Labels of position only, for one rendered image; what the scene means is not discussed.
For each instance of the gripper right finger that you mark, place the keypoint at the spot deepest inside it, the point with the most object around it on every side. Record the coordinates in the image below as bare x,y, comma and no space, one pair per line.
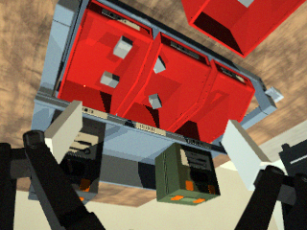
251,162

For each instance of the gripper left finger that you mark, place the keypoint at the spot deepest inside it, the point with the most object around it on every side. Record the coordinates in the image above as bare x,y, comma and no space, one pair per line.
59,201

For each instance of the small white block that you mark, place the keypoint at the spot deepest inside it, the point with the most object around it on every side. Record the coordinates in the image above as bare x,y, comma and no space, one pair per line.
122,47

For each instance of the red bin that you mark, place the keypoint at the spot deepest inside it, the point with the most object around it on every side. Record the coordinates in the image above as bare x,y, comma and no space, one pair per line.
229,98
93,55
179,87
238,28

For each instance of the small grey block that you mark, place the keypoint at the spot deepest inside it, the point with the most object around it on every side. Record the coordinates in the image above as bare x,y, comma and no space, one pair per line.
246,2
159,65
155,101
110,79

